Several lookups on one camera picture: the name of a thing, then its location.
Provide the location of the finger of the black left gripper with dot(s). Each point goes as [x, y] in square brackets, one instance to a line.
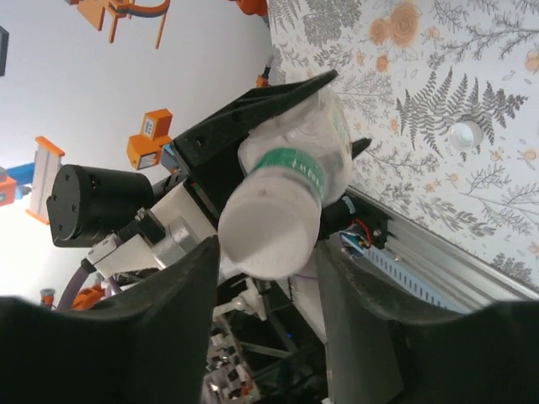
[360, 147]
[278, 103]

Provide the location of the floral patterned table cover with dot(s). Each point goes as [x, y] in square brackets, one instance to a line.
[463, 63]

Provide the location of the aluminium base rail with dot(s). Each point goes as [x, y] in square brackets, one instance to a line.
[442, 256]

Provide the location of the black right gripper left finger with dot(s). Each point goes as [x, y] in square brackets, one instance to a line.
[105, 353]

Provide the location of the clear bottle white green label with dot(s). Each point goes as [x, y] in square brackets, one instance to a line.
[311, 134]

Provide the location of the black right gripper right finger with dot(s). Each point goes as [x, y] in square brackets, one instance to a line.
[421, 357]

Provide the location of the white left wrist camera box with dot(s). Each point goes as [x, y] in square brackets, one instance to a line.
[177, 206]

